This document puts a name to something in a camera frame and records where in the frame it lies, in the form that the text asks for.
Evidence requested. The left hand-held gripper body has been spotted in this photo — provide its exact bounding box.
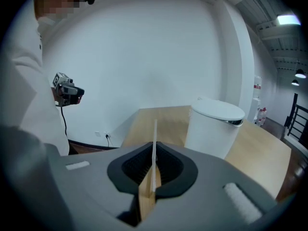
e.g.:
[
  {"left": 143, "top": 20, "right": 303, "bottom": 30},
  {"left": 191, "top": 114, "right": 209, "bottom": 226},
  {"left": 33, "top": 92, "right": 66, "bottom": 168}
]
[{"left": 51, "top": 72, "right": 78, "bottom": 107}]

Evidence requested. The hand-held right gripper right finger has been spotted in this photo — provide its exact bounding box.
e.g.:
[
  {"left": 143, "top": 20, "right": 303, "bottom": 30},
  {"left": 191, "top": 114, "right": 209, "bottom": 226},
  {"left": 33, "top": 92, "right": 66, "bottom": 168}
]
[{"left": 138, "top": 141, "right": 278, "bottom": 231}]

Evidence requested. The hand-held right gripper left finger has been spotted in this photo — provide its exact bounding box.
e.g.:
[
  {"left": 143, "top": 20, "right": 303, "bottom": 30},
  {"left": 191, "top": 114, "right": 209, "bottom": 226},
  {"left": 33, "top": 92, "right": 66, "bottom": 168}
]
[{"left": 0, "top": 126, "right": 154, "bottom": 231}]

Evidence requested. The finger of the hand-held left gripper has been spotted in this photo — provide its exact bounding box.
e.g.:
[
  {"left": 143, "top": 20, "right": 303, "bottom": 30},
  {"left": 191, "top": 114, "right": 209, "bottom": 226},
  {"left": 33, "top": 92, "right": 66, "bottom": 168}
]
[{"left": 75, "top": 86, "right": 85, "bottom": 104}]

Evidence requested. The wooden card holder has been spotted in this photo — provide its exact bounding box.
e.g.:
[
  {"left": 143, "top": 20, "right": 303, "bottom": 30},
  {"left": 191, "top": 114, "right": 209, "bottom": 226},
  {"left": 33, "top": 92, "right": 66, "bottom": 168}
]
[{"left": 138, "top": 167, "right": 162, "bottom": 222}]

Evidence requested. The white card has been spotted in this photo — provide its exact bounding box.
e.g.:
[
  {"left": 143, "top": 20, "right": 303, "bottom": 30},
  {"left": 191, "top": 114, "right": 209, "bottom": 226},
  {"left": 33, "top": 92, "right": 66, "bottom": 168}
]
[{"left": 152, "top": 119, "right": 158, "bottom": 193}]

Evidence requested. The person's white shirt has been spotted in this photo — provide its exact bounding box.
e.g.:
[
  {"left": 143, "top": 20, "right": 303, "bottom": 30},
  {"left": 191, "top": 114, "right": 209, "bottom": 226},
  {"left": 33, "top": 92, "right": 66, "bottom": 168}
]
[{"left": 0, "top": 20, "right": 70, "bottom": 156}]

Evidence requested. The white round lidded bin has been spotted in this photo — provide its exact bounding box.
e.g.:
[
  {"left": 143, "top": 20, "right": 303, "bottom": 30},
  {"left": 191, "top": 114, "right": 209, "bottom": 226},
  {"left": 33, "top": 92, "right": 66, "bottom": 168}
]
[{"left": 184, "top": 97, "right": 245, "bottom": 160}]

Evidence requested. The white face mask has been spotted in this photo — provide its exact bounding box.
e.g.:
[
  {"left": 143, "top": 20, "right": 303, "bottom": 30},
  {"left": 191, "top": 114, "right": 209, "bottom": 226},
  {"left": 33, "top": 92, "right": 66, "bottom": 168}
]
[{"left": 37, "top": 15, "right": 64, "bottom": 34}]

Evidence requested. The person's head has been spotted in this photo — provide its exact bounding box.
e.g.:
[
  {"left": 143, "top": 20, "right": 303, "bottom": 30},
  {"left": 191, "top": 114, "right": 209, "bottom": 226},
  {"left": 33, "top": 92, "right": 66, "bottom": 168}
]
[{"left": 33, "top": 0, "right": 84, "bottom": 33}]

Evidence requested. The black metal railing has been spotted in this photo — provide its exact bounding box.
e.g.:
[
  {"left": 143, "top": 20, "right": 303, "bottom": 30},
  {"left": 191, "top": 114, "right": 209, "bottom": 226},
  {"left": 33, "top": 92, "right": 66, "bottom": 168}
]
[{"left": 283, "top": 92, "right": 308, "bottom": 144}]

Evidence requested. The rectangular ceiling light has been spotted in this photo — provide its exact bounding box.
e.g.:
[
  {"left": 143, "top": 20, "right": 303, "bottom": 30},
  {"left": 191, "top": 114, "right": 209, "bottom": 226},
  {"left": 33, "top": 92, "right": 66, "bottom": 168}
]
[{"left": 276, "top": 14, "right": 302, "bottom": 26}]

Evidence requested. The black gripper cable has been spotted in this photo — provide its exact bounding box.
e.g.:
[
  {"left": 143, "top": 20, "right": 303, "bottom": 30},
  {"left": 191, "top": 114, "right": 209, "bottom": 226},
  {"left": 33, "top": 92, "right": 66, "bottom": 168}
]
[{"left": 60, "top": 105, "right": 68, "bottom": 137}]

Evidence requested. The black power cable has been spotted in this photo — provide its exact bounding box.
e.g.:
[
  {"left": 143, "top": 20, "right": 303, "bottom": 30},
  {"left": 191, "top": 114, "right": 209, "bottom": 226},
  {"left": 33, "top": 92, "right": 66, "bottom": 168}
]
[{"left": 106, "top": 135, "right": 119, "bottom": 149}]

